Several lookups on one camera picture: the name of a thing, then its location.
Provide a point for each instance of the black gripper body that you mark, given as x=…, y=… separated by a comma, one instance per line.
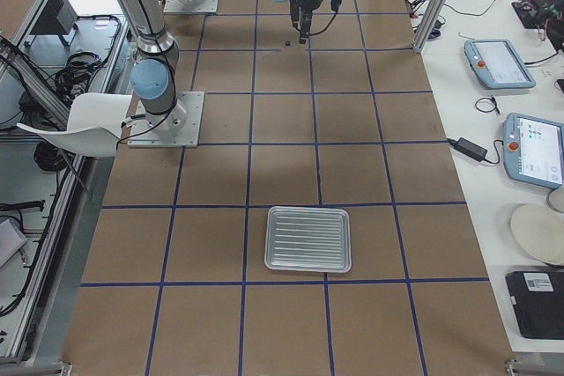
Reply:
x=306, y=1

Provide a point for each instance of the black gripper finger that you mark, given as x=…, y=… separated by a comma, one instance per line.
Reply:
x=304, y=33
x=294, y=23

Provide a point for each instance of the ribbed metal tray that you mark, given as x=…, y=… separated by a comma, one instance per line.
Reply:
x=308, y=239

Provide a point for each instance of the upper blue teach pendant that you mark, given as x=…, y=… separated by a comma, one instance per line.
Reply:
x=497, y=65

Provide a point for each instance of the blue teach pendant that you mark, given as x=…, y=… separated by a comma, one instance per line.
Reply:
x=533, y=150
x=497, y=65

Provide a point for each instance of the black power adapter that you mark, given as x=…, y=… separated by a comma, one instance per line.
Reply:
x=468, y=148

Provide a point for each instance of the white plastic chair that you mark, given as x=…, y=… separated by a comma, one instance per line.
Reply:
x=93, y=127

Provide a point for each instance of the lower blue teach pendant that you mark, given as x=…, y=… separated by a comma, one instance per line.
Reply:
x=533, y=150

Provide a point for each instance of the white plate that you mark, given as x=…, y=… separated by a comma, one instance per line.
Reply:
x=539, y=232

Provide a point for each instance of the black laptop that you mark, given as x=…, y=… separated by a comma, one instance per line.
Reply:
x=537, y=300

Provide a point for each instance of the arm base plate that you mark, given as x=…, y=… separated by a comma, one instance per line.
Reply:
x=181, y=127
x=191, y=7

